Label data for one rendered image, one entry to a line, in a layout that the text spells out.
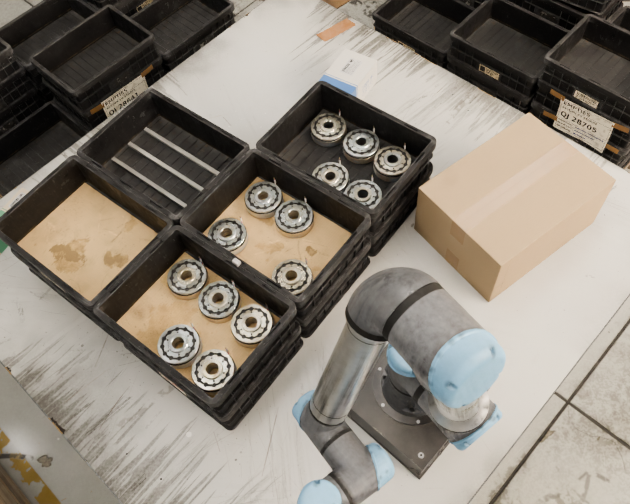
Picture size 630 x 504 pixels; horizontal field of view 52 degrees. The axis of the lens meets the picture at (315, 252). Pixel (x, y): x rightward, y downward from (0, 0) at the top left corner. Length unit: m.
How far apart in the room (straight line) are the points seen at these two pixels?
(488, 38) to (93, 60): 1.61
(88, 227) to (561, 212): 1.25
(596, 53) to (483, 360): 1.97
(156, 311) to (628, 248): 1.27
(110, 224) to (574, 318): 1.26
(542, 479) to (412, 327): 1.52
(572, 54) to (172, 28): 1.66
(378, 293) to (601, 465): 1.61
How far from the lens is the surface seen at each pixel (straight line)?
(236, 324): 1.59
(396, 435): 1.53
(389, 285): 0.96
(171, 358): 1.60
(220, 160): 1.91
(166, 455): 1.70
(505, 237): 1.66
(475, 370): 0.92
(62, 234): 1.91
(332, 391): 1.17
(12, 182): 2.89
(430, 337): 0.92
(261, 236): 1.73
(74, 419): 1.80
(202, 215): 1.73
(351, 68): 2.15
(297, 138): 1.92
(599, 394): 2.53
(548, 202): 1.74
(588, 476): 2.44
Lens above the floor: 2.28
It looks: 59 degrees down
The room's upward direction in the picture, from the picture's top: 8 degrees counter-clockwise
